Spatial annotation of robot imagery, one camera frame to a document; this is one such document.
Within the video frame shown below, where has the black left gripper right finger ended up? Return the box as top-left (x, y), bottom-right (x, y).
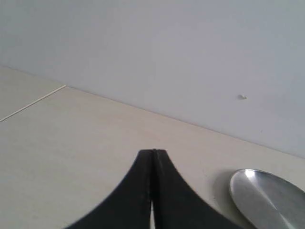
top-left (152, 149), bottom-right (240, 229)

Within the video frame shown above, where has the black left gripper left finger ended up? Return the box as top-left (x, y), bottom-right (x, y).
top-left (67, 149), bottom-right (153, 229)

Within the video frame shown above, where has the round metal plate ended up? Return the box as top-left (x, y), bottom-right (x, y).
top-left (229, 169), bottom-right (305, 229)

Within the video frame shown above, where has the small white wall plug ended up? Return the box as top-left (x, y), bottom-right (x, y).
top-left (239, 95), bottom-right (247, 100)

